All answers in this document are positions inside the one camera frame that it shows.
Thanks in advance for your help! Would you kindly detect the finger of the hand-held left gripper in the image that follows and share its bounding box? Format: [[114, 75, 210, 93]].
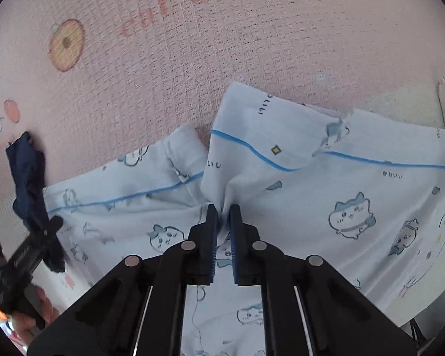
[[41, 216, 64, 247]]

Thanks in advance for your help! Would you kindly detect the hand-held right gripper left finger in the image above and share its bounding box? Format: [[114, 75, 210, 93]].
[[27, 204, 219, 356]]

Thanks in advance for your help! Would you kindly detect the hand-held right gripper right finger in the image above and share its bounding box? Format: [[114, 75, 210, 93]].
[[228, 204, 418, 356]]

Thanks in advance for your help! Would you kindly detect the navy garment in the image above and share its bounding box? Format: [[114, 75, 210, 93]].
[[5, 131, 66, 272]]

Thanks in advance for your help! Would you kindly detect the light blue printed underwear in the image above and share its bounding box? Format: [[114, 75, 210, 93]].
[[42, 81, 445, 356]]

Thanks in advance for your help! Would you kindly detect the person's left hand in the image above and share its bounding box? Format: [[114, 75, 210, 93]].
[[7, 285, 58, 342]]

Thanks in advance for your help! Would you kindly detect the pink cat printed blanket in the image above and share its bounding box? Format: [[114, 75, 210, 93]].
[[0, 0, 445, 342]]

